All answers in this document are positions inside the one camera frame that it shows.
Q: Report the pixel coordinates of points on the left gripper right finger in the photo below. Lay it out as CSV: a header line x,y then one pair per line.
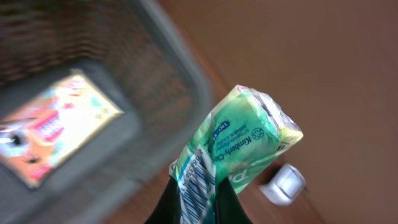
x,y
228,209

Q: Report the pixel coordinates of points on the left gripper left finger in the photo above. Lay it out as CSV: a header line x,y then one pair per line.
x,y
168,209

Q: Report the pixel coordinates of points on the green tissue pack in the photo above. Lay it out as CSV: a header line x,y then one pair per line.
x,y
240,137

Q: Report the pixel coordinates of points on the yellow snack packet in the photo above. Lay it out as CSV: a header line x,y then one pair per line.
x,y
44,132

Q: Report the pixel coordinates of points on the white barcode scanner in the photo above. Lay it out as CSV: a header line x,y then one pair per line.
x,y
284,186

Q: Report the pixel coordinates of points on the grey plastic mesh basket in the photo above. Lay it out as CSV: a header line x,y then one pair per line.
x,y
133,53

